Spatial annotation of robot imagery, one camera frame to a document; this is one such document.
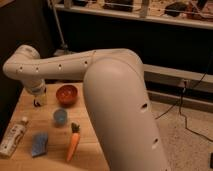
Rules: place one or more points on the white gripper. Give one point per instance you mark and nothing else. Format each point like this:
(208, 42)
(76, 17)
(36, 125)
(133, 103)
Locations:
(37, 89)

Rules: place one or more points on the white bottle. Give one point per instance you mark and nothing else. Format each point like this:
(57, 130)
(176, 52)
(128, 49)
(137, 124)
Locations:
(13, 137)

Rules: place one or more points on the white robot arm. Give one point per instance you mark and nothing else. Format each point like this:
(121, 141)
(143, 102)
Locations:
(115, 97)

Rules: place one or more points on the metal stand pole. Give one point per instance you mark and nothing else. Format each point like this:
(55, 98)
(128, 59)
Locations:
(63, 50)

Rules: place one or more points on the black white striped block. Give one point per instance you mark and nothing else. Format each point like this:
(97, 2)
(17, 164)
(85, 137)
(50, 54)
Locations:
(36, 103)

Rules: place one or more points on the small blue cup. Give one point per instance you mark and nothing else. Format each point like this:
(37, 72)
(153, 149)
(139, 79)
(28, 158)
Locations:
(60, 117)

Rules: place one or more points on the orange bowl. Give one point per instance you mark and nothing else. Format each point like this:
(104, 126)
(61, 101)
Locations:
(67, 95)

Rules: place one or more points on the blue sponge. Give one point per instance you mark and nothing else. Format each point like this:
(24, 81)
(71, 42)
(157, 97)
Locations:
(39, 145)

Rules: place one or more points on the toy carrot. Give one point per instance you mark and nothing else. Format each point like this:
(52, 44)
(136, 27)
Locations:
(74, 140)

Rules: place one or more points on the wooden shelf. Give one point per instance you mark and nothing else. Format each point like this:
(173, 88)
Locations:
(173, 12)

